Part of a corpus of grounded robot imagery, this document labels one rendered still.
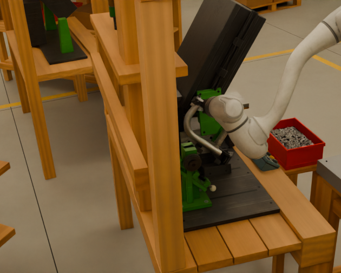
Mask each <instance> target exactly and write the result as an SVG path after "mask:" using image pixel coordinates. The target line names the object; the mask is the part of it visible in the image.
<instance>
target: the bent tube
mask: <svg viewBox="0 0 341 273"><path fill-rule="evenodd" d="M199 107H200V106H192V107H191V108H190V109H189V110H188V112H187V113H186V115H185V118H184V121H183V126H184V129H185V132H186V134H187V135H188V136H189V137H190V138H191V139H192V140H194V141H195V142H197V143H198V144H200V145H201V146H203V147H204V148H206V149H208V150H209V151H211V152H212V153H214V154H215V155H217V156H220V154H221V153H222V151H221V150H219V149H218V148H216V147H215V146H213V145H212V144H210V143H209V142H207V141H206V140H204V139H203V138H201V137H199V136H198V135H196V134H195V133H194V132H193V131H192V129H191V125H190V122H191V118H192V116H193V115H194V113H195V112H196V111H197V110H198V109H199Z"/></svg>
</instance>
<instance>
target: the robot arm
mask: <svg viewBox="0 0 341 273"><path fill-rule="evenodd" d="M340 41H341V6H340V7H338V8H337V9H336V10H334V11H333V12H332V13H330V14H329V15H328V16H327V17H326V18H325V19H324V20H323V21H321V22H320V23H319V24H318V25H317V26H316V27H315V28H314V30H313V31H312V32H311V33H310V34H309V35H308V36H307V37H306V38H305V39H304V40H302V41H301V42H300V44H299V45H298V46H297V47H296V48H295V50H294V51H293V52H292V54H291V56H290V57H289V59H288V61H287V64H286V66H285V69H284V72H283V75H282V78H281V81H280V85H279V88H278V91H277V94H276V98H275V100H274V103H273V106H272V108H271V109H270V111H269V112H268V113H267V114H265V115H264V116H261V117H255V116H254V117H252V118H248V116H247V115H246V113H245V111H244V107H243V104H242V102H241V101H240V100H239V99H238V98H237V97H235V96H232V95H219V96H213V97H210V98H208V99H206V100H205V99H201V97H200V95H198V96H195V97H194V98H193V99H192V100H191V102H192V103H191V104H190V105H191V106H200V107H199V109H198V110H197V111H202V113H205V114H207V115H208V116H209V117H211V118H215V120H216V121H217V122H218V123H219V124H220V125H221V126H222V127H223V129H224V130H225V131H226V132H227V134H228V136H229V138H230V139H231V140H232V142H233V143H234V145H235V146H236V147H237V148H238V150H239V151H240V152H241V153H243V154H244V155H245V156H247V157H248V158H250V159H260V158H262V157H263V156H264V155H265V154H266V153H267V151H268V143H267V139H268V138H269V137H270V131H271V130H272V129H273V128H274V127H275V126H276V125H277V123H278V122H279V121H280V120H281V119H282V117H283V115H284V114H285V111H286V109H287V107H288V104H289V101H290V99H291V96H292V93H293V91H294V88H295V86H296V83H297V80H298V77H299V75H300V72H301V70H302V68H303V66H304V64H305V63H306V62H307V61H308V59H310V58H311V57H312V56H314V55H315V54H317V53H319V52H321V51H323V50H325V49H327V48H329V47H331V46H333V45H335V44H337V43H339V42H340Z"/></svg>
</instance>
